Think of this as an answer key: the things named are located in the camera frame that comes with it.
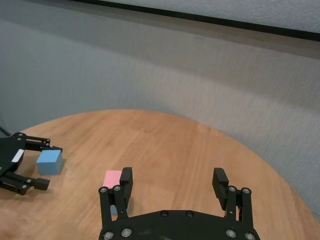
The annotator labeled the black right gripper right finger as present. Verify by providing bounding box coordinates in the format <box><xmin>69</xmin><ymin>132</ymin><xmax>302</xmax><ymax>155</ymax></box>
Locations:
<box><xmin>211</xmin><ymin>167</ymin><xmax>253</xmax><ymax>226</ymax></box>

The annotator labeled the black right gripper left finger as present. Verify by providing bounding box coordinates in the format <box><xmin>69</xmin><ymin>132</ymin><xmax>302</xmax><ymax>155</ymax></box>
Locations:
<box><xmin>98</xmin><ymin>166</ymin><xmax>134</xmax><ymax>227</ymax></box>

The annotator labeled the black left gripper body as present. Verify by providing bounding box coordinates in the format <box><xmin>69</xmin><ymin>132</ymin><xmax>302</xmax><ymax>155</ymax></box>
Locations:
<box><xmin>0</xmin><ymin>132</ymin><xmax>27</xmax><ymax>177</ymax></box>

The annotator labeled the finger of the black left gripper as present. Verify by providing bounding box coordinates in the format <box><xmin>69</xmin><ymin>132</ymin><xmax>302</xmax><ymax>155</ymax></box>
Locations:
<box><xmin>23</xmin><ymin>136</ymin><xmax>64</xmax><ymax>154</ymax></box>
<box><xmin>0</xmin><ymin>171</ymin><xmax>51</xmax><ymax>196</ymax></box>

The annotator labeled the pink cube block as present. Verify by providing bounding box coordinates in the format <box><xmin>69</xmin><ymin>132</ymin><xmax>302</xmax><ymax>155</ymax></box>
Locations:
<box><xmin>102</xmin><ymin>170</ymin><xmax>124</xmax><ymax>188</ymax></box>

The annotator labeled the black wall trim strip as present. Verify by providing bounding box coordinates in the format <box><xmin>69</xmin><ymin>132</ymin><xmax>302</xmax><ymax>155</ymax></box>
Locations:
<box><xmin>66</xmin><ymin>0</ymin><xmax>320</xmax><ymax>42</ymax></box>

